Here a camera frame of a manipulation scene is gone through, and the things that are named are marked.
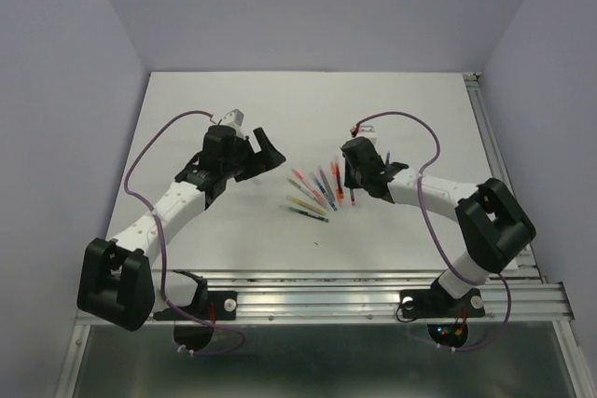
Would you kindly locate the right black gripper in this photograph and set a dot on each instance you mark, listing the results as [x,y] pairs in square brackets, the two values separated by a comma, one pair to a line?
[349,181]

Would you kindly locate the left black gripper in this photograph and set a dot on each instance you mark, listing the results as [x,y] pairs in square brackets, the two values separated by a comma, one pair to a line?
[267,158]

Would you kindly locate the red pen with cap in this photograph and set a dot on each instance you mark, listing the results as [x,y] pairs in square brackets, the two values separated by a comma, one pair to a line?
[353,196]

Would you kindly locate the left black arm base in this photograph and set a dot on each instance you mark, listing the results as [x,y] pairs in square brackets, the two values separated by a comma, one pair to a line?
[203,317]

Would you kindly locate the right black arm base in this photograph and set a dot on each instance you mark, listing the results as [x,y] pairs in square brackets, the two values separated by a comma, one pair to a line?
[448,317]

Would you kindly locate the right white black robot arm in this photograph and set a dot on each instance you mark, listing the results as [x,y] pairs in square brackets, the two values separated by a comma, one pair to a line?
[494,226]

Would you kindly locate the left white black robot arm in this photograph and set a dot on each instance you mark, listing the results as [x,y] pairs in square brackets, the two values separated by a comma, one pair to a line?
[116,282]

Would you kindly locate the pink pen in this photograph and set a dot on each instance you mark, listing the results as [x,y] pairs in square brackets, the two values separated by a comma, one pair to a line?
[309,187]

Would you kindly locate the yellow pen on table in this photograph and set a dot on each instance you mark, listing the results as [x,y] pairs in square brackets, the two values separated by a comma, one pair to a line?
[306,205]

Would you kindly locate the green tipped black pen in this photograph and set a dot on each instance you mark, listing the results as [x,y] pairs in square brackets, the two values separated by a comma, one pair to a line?
[301,212]

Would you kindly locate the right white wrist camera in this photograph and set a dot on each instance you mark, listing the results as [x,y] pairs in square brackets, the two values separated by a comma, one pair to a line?
[365,131]

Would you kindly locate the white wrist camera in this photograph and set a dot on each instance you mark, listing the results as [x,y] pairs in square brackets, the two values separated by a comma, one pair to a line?
[232,119]
[365,131]

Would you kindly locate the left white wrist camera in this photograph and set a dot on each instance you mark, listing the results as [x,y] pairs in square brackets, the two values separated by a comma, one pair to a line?
[232,119]

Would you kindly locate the aluminium rail frame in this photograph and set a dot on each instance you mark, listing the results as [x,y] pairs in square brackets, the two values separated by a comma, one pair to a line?
[335,334]

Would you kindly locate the right side aluminium rail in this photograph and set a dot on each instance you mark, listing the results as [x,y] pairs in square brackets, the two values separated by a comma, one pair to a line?
[526,259]

